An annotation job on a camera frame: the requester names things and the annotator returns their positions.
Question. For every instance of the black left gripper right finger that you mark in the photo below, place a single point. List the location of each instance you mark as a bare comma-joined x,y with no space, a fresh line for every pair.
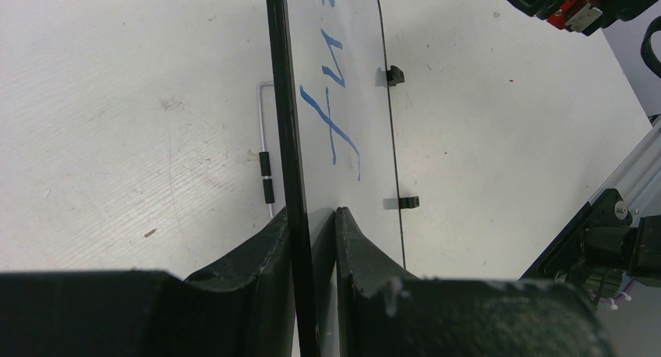
384,310

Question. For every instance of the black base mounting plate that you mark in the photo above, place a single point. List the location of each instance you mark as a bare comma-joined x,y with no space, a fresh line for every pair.
593,251

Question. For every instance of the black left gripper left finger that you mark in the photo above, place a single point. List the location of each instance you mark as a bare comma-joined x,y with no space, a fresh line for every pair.
239,305

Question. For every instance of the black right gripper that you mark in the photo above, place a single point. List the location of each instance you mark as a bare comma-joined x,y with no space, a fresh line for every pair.
582,16

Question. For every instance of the black-framed whiteboard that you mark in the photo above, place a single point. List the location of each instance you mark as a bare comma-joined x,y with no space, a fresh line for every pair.
336,138

